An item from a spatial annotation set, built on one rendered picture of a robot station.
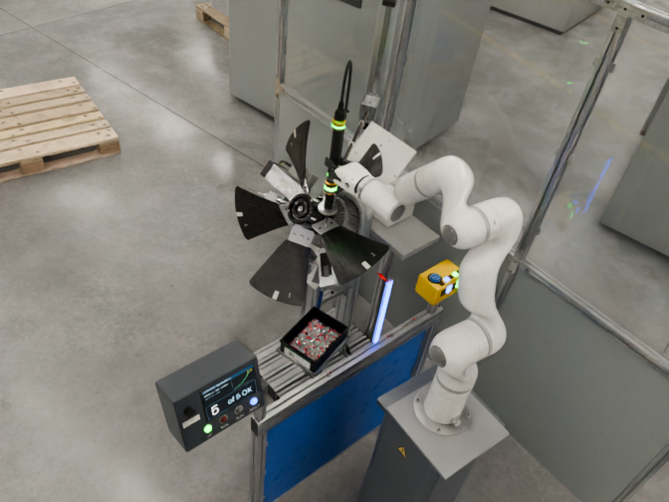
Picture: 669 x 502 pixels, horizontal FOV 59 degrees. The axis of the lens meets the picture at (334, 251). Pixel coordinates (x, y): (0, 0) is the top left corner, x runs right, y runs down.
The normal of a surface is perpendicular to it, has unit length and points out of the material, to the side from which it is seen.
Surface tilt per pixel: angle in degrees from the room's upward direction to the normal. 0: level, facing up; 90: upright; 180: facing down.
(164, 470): 0
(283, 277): 49
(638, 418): 90
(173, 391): 15
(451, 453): 1
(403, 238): 0
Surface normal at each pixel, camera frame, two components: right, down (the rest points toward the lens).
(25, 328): 0.11, -0.73
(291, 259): 0.16, 0.07
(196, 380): -0.06, -0.85
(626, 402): -0.77, 0.37
